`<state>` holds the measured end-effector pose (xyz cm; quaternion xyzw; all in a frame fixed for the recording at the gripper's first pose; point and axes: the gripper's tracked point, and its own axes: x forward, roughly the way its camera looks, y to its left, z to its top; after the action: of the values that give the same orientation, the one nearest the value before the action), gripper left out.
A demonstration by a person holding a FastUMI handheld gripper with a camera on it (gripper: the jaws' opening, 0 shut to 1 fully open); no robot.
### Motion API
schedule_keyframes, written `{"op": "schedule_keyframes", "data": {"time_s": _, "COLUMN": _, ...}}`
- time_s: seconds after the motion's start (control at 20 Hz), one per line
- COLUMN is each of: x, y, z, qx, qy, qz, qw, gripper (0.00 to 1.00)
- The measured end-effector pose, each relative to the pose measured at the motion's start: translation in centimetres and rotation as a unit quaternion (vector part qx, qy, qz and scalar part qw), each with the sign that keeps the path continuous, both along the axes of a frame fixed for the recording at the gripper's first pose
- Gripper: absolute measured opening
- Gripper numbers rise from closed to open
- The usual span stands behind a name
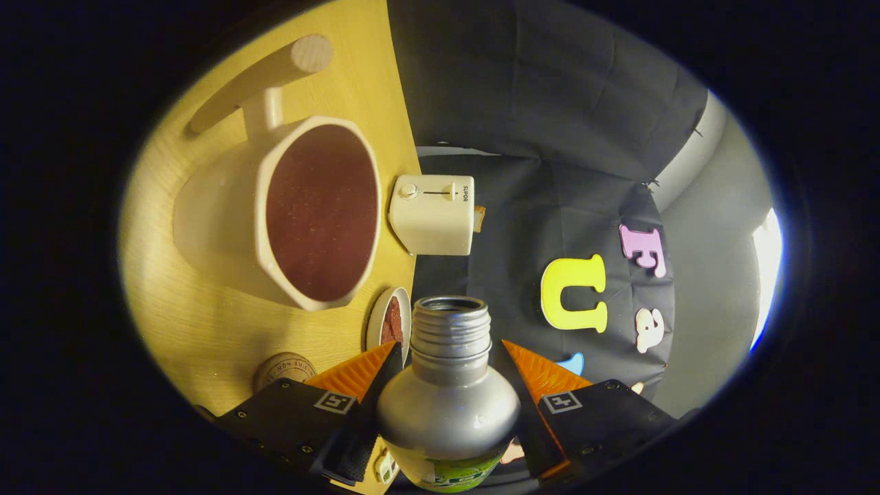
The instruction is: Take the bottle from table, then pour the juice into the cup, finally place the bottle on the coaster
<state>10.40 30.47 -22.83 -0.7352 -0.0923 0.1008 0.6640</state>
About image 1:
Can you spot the small white plate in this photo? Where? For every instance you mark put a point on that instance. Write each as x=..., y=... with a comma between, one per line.
x=376, y=323

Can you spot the wooden table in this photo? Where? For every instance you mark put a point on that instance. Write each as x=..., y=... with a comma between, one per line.
x=199, y=316

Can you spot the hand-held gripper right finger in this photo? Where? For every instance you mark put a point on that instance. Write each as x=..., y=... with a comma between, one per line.
x=605, y=419

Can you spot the brown food pieces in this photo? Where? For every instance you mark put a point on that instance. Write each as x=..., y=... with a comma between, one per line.
x=392, y=323

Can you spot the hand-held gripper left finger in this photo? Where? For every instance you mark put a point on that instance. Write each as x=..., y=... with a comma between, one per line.
x=289, y=419

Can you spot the round cork coaster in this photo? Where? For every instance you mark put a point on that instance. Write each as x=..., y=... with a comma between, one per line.
x=282, y=370

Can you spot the toasted bread slice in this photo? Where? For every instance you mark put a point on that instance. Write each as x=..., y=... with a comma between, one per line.
x=479, y=218

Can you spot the silver juice bottle green label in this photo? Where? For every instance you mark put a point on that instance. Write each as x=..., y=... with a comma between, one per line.
x=447, y=412

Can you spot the cream white toaster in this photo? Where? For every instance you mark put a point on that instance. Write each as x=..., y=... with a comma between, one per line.
x=433, y=220

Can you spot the black backdrop cloth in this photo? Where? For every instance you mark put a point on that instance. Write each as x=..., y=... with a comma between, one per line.
x=550, y=103

